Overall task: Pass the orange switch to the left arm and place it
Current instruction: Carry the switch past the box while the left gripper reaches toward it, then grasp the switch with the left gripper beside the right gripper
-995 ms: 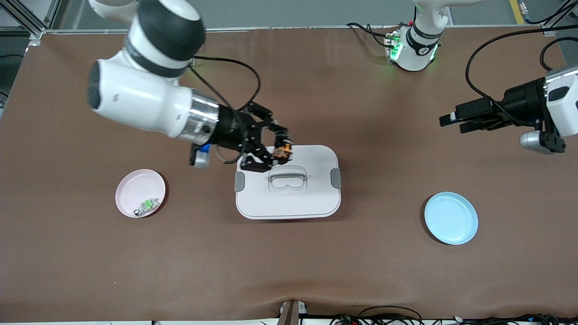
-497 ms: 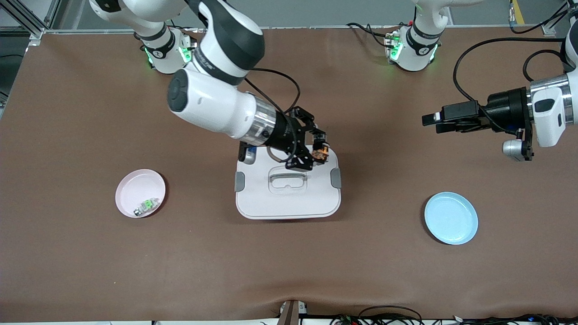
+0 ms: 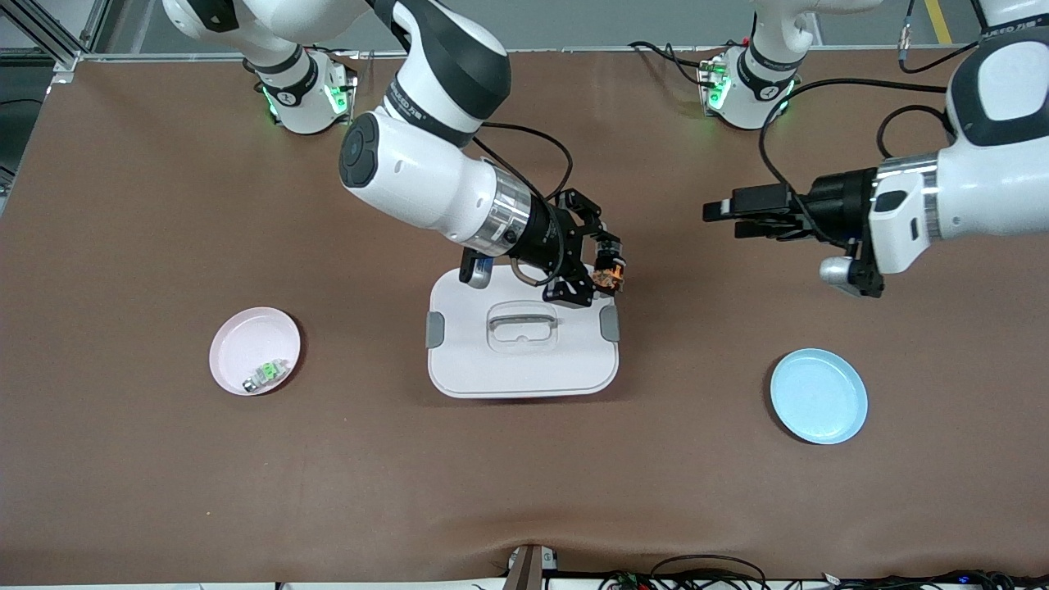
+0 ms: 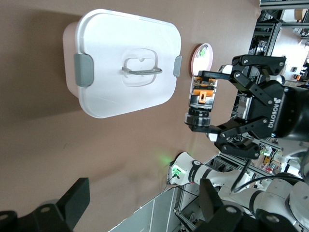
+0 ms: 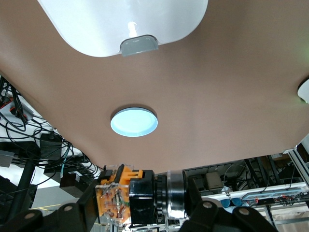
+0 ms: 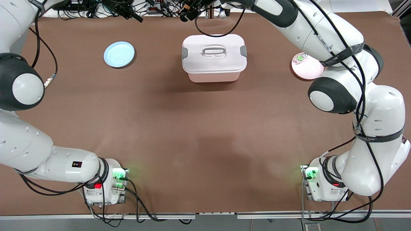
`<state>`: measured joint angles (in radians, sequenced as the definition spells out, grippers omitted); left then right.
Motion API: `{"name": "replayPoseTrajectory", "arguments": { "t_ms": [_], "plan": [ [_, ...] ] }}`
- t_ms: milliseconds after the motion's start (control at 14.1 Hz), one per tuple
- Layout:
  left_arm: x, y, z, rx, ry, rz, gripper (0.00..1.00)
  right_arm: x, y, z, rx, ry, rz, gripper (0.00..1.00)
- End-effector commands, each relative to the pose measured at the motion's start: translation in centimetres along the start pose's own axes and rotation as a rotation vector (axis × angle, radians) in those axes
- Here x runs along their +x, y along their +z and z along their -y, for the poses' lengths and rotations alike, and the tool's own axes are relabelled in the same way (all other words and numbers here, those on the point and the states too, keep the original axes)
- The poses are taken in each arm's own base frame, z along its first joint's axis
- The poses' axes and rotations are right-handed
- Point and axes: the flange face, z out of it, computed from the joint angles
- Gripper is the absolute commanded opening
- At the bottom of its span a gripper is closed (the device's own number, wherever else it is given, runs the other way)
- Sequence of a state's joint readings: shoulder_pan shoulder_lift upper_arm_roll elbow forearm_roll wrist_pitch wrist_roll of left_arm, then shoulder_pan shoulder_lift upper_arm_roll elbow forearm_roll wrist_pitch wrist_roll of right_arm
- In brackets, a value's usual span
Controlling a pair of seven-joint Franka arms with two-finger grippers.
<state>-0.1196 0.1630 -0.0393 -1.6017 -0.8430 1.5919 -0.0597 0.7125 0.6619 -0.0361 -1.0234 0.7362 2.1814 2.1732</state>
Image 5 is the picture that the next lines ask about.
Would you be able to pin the light blue round plate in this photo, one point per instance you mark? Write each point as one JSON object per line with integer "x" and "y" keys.
{"x": 134, "y": 122}

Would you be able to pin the white lidded box grey latches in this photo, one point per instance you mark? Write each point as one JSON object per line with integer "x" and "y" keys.
{"x": 108, "y": 21}

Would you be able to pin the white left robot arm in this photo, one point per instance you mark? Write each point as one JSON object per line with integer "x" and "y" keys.
{"x": 304, "y": 91}

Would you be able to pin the aluminium frame profile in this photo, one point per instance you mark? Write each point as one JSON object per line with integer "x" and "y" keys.
{"x": 299, "y": 157}

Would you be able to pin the brown table mat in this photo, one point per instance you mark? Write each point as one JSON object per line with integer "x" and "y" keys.
{"x": 193, "y": 96}

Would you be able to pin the black rectangular box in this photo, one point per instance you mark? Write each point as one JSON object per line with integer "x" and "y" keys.
{"x": 74, "y": 184}

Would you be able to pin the black stand post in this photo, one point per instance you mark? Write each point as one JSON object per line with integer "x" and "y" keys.
{"x": 24, "y": 183}

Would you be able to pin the beige box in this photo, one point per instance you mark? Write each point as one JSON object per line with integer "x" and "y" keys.
{"x": 213, "y": 181}

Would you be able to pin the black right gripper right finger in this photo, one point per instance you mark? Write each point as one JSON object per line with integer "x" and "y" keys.
{"x": 217, "y": 220}

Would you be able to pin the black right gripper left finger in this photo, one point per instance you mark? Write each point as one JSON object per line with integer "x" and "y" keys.
{"x": 60, "y": 217}

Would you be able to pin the blue safety goggles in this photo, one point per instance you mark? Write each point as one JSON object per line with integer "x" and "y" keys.
{"x": 231, "y": 202}

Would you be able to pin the black power adapter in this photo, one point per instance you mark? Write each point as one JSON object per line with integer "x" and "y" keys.
{"x": 50, "y": 146}

